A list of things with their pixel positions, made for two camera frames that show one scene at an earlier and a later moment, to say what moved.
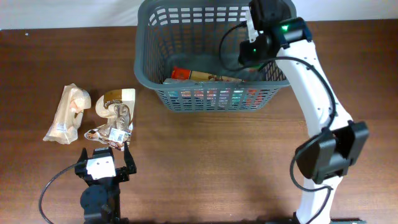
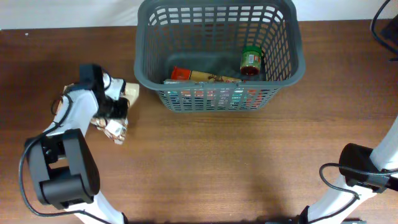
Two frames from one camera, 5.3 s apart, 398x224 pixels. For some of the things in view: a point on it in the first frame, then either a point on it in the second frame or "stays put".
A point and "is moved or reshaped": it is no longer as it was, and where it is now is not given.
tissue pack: [212, 99] stays put
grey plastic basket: [188, 51] stays put
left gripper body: [122, 175] to [114, 109]
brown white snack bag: [117, 106] is moved or reshaped
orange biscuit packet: [178, 73] stays put
